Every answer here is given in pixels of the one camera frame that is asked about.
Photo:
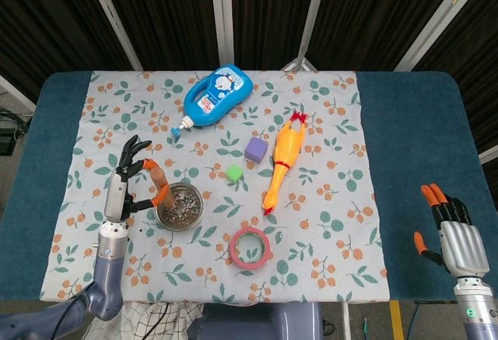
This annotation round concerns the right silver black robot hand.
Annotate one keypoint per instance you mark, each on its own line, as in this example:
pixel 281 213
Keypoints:
pixel 463 246

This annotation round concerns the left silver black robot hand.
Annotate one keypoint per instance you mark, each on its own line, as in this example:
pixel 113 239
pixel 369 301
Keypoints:
pixel 116 200

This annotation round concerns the wooden stick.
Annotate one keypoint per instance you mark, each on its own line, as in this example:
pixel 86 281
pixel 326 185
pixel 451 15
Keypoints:
pixel 162 188

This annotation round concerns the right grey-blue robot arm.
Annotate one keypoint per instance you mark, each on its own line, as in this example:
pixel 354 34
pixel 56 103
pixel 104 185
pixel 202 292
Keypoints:
pixel 476 305

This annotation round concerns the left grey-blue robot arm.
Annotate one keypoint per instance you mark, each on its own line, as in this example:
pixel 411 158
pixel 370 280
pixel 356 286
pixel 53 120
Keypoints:
pixel 109 274

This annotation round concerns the stainless steel bowl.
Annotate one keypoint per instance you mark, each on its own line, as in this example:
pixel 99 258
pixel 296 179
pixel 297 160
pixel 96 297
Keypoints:
pixel 194 223

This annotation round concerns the crushed shell bits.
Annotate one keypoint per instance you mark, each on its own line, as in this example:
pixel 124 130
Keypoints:
pixel 187 207

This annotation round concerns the green foam cube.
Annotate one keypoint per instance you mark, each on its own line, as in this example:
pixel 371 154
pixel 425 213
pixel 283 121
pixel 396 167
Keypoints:
pixel 234 174

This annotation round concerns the white checked cloth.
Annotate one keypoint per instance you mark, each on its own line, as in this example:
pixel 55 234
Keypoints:
pixel 136 322

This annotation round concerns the black equipment box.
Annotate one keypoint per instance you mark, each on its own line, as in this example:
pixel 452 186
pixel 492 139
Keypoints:
pixel 8 137

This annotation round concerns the white table leg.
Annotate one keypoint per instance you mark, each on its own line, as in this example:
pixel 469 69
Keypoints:
pixel 346 320

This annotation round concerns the blue pump lotion bottle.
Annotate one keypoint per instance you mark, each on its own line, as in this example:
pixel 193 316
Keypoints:
pixel 218 95

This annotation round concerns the red tape roll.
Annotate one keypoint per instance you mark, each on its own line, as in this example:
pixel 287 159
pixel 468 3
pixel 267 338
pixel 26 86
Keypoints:
pixel 249 265

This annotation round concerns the purple foam cube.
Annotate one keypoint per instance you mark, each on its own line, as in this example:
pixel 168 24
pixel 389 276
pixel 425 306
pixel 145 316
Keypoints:
pixel 256 149

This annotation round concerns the floral leaf print tablecloth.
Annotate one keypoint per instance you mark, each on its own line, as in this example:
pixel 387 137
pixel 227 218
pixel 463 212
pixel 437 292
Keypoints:
pixel 311 239

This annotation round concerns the yellow rubber chicken toy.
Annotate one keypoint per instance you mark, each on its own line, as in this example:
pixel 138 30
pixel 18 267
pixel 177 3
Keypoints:
pixel 286 149

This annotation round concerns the grey-blue robot torso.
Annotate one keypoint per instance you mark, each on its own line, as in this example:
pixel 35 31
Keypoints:
pixel 257 322

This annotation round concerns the grey tripod stand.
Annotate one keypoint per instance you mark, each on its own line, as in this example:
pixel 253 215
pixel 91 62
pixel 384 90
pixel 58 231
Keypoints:
pixel 300 60

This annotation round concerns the white frame post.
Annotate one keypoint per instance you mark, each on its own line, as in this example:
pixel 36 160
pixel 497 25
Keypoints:
pixel 314 17
pixel 113 19
pixel 221 17
pixel 488 155
pixel 17 93
pixel 432 21

